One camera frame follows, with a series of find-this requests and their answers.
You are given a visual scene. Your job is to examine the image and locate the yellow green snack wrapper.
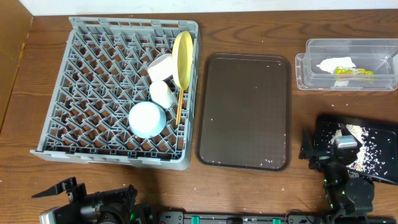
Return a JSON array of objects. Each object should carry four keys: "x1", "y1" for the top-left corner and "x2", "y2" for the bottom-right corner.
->
[{"x1": 334, "y1": 67, "x2": 374, "y2": 80}]

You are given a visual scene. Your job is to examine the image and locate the white paper napkin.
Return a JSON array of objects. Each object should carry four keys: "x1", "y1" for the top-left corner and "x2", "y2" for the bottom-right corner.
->
[{"x1": 317, "y1": 57, "x2": 356, "y2": 87}]

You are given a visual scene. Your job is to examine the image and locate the white paper cup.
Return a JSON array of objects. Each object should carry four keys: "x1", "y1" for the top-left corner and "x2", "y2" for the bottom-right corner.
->
[{"x1": 149, "y1": 80, "x2": 175, "y2": 109}]

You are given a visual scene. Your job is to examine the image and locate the pale pink bowl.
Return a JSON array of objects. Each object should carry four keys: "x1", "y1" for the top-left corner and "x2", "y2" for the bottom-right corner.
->
[{"x1": 147, "y1": 54, "x2": 172, "y2": 82}]

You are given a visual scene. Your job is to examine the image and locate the yellow plate with scraps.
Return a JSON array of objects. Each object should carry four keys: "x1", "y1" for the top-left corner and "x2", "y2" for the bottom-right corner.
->
[{"x1": 172, "y1": 31, "x2": 193, "y2": 90}]

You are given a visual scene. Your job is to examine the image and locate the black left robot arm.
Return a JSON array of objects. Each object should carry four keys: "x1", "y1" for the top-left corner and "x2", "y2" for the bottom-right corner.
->
[{"x1": 32, "y1": 177, "x2": 159, "y2": 224}]

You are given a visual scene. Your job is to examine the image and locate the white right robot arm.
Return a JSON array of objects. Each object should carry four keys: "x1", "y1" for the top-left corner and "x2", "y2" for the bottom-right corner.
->
[{"x1": 298, "y1": 125, "x2": 374, "y2": 223}]

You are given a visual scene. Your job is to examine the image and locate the black waste bin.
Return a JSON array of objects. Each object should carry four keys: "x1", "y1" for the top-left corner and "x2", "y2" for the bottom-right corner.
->
[{"x1": 314, "y1": 114, "x2": 397, "y2": 184}]

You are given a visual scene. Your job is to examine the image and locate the clear plastic waste bin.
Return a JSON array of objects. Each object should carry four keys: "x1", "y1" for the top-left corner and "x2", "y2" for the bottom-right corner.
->
[{"x1": 295, "y1": 39, "x2": 397, "y2": 91}]

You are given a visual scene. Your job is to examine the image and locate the grey dishwasher rack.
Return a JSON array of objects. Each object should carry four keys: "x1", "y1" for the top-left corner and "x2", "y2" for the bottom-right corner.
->
[{"x1": 32, "y1": 17, "x2": 201, "y2": 170}]

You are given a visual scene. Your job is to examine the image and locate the spilled rice food scraps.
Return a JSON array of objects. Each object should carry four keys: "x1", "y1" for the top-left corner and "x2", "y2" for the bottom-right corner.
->
[{"x1": 315, "y1": 122, "x2": 397, "y2": 181}]

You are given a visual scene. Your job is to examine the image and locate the dark brown serving tray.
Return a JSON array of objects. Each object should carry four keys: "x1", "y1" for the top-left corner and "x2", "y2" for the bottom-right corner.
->
[{"x1": 195, "y1": 53, "x2": 292, "y2": 172}]

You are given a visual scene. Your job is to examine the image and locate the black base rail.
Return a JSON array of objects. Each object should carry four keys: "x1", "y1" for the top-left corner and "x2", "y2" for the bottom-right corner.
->
[{"x1": 159, "y1": 210, "x2": 397, "y2": 224}]

